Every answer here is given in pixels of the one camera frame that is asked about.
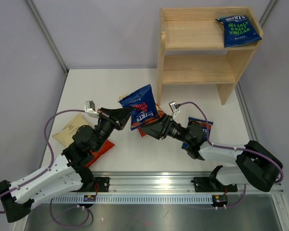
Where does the wooden two-tier shelf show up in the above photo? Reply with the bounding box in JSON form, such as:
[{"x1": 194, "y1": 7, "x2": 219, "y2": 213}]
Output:
[{"x1": 157, "y1": 6, "x2": 264, "y2": 105}]

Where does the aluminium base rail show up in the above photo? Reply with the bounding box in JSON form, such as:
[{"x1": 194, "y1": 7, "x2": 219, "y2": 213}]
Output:
[{"x1": 21, "y1": 170, "x2": 284, "y2": 205}]

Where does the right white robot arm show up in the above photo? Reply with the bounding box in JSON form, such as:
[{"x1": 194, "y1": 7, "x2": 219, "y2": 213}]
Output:
[{"x1": 118, "y1": 115, "x2": 283, "y2": 192}]

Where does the cream orange cassava chips bag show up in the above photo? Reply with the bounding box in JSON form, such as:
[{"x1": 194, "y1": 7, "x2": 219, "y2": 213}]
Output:
[{"x1": 119, "y1": 94, "x2": 164, "y2": 137}]

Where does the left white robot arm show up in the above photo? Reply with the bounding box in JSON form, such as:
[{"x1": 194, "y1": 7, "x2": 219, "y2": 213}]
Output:
[{"x1": 0, "y1": 105, "x2": 133, "y2": 223}]

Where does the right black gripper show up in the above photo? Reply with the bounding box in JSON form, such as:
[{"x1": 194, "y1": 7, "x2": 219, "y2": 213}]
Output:
[{"x1": 142, "y1": 113, "x2": 191, "y2": 144}]

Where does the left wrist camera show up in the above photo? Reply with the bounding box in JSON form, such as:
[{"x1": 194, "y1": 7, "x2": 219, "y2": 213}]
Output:
[{"x1": 85, "y1": 101, "x2": 99, "y2": 118}]

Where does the blue Burts sea salt bag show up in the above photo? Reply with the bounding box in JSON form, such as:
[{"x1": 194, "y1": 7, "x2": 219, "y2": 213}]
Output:
[{"x1": 215, "y1": 15, "x2": 262, "y2": 48}]

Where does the cream orange cassava bag left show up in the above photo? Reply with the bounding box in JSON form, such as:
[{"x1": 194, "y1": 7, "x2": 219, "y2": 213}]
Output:
[{"x1": 52, "y1": 112, "x2": 116, "y2": 168}]

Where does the blue burts chilli bag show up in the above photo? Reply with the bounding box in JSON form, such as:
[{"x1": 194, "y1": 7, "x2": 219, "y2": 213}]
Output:
[
  {"x1": 187, "y1": 116, "x2": 213, "y2": 141},
  {"x1": 119, "y1": 84, "x2": 159, "y2": 130}
]

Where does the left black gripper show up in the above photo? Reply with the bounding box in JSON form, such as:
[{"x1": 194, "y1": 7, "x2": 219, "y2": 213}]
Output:
[{"x1": 92, "y1": 106, "x2": 134, "y2": 152}]

